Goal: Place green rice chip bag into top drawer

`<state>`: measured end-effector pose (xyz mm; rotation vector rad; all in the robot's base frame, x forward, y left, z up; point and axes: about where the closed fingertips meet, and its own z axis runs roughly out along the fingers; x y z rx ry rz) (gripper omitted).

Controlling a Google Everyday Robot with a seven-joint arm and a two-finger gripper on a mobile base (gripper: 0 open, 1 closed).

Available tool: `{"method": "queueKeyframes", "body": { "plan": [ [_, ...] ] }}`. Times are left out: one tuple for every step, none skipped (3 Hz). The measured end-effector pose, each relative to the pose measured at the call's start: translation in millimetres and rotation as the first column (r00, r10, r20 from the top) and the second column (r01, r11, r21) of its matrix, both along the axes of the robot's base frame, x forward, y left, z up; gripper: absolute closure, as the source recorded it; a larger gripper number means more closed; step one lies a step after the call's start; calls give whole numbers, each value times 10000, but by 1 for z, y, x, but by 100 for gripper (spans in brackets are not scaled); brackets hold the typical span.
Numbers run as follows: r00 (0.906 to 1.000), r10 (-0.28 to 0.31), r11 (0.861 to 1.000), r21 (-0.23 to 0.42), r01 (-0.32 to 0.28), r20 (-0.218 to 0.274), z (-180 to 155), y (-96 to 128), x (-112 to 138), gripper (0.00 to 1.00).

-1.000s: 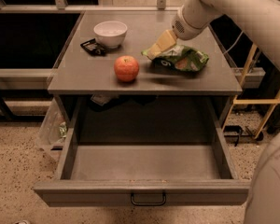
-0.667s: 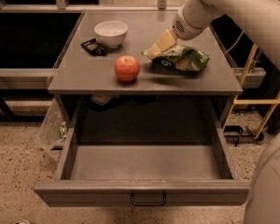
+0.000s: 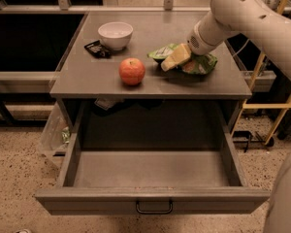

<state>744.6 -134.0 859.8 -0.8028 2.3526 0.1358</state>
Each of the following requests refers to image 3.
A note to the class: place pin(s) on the grey open top drawer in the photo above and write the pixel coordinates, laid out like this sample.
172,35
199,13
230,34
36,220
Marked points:
181,151

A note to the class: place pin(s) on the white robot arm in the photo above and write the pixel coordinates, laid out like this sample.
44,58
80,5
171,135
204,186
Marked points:
271,33

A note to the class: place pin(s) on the white shoe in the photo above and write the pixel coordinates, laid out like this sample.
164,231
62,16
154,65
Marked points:
23,231

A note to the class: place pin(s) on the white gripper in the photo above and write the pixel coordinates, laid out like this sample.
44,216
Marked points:
200,44

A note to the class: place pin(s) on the black cart base with wheel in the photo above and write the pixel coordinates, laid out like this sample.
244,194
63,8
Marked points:
252,138

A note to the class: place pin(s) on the green rice chip bag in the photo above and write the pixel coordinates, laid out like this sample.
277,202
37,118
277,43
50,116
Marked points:
196,65

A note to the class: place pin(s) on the black drawer handle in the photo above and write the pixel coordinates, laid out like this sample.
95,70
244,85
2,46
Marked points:
154,208

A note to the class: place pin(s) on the yellow wooden ladder frame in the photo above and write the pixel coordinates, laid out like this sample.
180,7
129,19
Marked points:
262,61

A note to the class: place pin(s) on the black snack packet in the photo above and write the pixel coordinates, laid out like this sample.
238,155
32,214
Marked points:
98,50

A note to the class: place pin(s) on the clear plastic bag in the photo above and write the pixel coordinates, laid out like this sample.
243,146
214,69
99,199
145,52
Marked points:
52,142

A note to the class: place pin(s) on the red apple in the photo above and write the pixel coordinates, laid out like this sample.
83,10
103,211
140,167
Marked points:
132,71

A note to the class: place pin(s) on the white ceramic bowl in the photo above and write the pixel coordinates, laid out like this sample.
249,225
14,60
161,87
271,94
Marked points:
115,35

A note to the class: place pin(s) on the grey metal cabinet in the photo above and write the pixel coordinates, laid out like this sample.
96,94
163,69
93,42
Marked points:
84,77

